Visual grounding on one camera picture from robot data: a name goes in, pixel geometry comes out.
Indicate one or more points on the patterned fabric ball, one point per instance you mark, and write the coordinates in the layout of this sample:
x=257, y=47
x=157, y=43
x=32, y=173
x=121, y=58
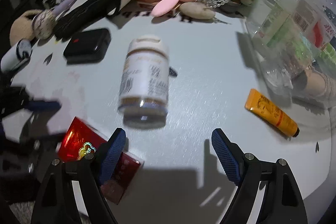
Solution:
x=43, y=24

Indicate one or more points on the white capped supplement bottle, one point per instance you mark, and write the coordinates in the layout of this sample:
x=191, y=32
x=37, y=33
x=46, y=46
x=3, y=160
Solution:
x=144, y=87

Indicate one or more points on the red cigarette pack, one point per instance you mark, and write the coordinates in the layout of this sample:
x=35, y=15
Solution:
x=82, y=139

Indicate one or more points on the clear plastic water bottle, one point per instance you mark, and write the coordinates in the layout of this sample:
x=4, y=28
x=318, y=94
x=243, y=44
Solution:
x=292, y=36

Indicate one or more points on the black small case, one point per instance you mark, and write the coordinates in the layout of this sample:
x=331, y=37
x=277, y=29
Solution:
x=88, y=46

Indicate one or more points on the cardboard tube with twine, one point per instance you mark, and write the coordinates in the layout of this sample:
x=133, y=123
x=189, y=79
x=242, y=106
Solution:
x=312, y=85

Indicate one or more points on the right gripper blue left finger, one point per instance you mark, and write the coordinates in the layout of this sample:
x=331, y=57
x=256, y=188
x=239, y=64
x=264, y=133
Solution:
x=109, y=154

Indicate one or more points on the orange hand cream tube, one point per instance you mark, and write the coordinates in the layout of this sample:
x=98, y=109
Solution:
x=264, y=108

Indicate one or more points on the white black cylinder device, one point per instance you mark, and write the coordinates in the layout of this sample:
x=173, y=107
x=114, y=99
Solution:
x=16, y=56

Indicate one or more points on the black winter glove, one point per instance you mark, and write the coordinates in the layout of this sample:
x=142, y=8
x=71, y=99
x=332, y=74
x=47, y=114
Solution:
x=81, y=17

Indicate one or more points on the clear plastic storage bin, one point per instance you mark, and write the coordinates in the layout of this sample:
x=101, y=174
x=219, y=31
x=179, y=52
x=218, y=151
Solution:
x=324, y=63

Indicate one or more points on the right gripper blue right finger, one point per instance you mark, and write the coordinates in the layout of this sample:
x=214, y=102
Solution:
x=229, y=155

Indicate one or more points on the beige fluffy earmuffs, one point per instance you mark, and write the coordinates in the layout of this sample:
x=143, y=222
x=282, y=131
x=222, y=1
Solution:
x=22, y=27

